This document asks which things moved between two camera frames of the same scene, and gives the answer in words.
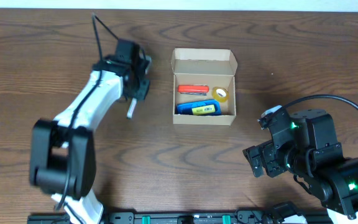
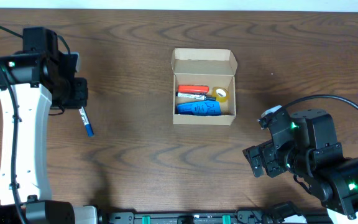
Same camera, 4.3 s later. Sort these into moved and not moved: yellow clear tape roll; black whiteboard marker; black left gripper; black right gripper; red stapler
Moved: black left gripper; black whiteboard marker
Not moved: yellow clear tape roll; red stapler; black right gripper
